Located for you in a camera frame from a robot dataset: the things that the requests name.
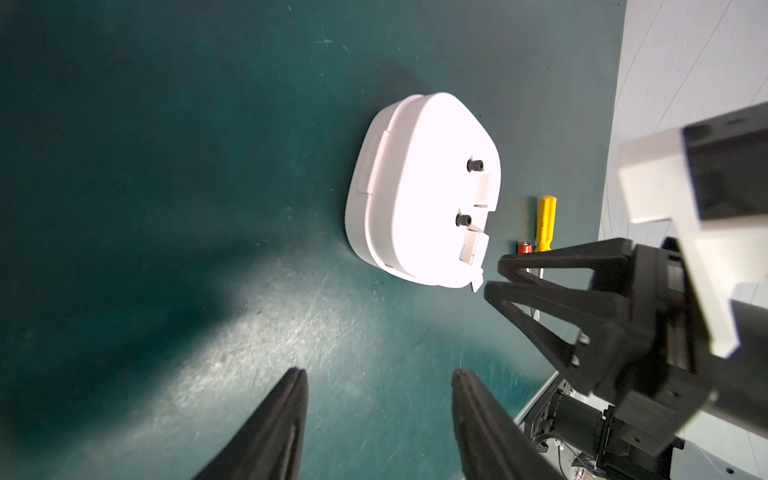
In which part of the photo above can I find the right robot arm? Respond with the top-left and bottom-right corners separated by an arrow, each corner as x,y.
484,238 -> 767,454

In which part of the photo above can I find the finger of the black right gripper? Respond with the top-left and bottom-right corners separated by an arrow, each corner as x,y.
484,281 -> 629,384
498,238 -> 634,293

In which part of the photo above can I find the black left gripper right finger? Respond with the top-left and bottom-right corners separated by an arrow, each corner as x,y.
451,369 -> 561,480

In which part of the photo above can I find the white square alarm clock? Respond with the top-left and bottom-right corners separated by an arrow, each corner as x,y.
344,92 -> 502,291

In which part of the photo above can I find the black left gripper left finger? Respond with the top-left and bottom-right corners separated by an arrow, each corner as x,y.
196,367 -> 308,480

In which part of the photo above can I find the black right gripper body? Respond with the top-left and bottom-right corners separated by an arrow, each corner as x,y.
564,238 -> 716,455

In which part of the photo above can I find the yellow handled screwdriver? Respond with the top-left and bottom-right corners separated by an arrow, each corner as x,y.
532,195 -> 559,322

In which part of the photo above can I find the red AA battery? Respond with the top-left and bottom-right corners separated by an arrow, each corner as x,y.
516,241 -> 535,255

